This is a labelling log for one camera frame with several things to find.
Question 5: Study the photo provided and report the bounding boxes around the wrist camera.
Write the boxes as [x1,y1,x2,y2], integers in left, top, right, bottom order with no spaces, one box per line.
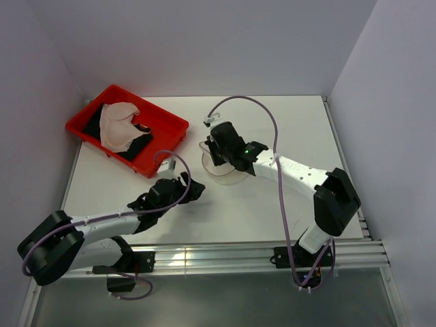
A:
[157,158,176,180]
[203,112,224,128]

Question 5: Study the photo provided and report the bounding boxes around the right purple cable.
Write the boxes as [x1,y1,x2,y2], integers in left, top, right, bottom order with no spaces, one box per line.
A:
[207,95,337,290]

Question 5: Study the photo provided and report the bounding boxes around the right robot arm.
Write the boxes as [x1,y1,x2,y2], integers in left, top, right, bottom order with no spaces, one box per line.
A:
[204,118,361,266]

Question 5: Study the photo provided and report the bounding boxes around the white mesh laundry bag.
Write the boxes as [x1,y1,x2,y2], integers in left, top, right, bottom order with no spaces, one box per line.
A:
[199,142,248,186]

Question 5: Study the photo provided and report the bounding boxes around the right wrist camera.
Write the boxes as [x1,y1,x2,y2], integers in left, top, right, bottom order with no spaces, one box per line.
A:
[203,112,224,128]

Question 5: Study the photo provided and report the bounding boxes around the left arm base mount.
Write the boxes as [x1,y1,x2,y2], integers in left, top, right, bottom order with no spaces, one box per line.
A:
[92,236,156,275]

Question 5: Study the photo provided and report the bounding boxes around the purple cable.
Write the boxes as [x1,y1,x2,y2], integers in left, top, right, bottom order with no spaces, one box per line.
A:
[20,150,191,277]
[207,95,337,290]

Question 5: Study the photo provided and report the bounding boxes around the red plastic tray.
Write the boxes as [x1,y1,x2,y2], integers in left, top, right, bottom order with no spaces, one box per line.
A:
[65,84,189,178]

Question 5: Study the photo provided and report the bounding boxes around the beige bra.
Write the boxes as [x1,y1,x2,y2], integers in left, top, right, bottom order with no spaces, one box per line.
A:
[99,102,144,153]

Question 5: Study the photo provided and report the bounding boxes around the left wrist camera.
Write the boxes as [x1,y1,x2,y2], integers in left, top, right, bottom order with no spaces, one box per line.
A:
[157,158,176,180]

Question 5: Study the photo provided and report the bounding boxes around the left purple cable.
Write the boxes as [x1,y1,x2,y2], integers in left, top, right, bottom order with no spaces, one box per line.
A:
[20,150,191,277]

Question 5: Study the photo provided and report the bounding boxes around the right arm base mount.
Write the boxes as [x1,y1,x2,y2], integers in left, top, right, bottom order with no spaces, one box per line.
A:
[269,243,335,269]

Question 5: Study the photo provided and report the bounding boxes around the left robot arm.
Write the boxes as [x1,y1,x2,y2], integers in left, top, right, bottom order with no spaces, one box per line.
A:
[17,172,206,286]

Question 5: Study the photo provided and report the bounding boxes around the black garment in tray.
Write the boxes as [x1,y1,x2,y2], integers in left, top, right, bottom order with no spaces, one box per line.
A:
[82,110,153,161]

